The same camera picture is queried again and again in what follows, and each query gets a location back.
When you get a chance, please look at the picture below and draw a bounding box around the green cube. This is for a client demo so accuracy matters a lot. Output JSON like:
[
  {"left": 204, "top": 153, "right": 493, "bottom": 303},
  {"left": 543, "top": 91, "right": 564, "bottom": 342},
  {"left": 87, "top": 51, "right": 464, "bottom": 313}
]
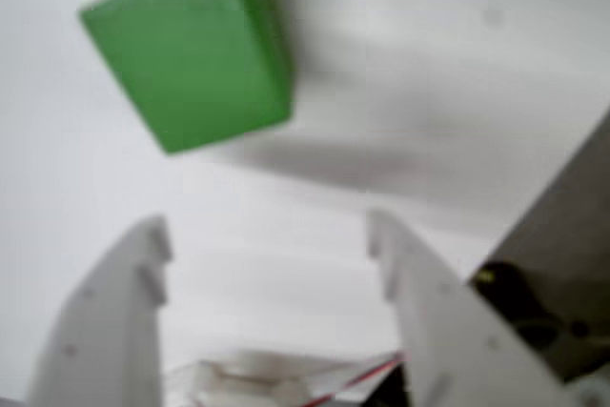
[{"left": 78, "top": 0, "right": 293, "bottom": 156}]

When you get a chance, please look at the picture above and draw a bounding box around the red black gripper servo cable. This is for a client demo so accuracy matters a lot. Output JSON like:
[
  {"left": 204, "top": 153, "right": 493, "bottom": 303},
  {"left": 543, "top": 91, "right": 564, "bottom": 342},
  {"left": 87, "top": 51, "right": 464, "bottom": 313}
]
[{"left": 304, "top": 352, "right": 406, "bottom": 403}]

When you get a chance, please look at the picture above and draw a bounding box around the motor controller circuit board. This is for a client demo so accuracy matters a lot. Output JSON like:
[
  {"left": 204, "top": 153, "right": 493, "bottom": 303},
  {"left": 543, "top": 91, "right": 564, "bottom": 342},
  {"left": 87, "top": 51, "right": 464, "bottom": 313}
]
[{"left": 469, "top": 258, "right": 610, "bottom": 384}]

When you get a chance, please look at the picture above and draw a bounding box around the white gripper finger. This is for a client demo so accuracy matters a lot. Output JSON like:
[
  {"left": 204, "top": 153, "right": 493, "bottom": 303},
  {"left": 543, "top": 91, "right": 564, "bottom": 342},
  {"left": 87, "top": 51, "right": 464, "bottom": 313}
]
[
  {"left": 26, "top": 214, "right": 173, "bottom": 407},
  {"left": 366, "top": 209, "right": 578, "bottom": 407}
]

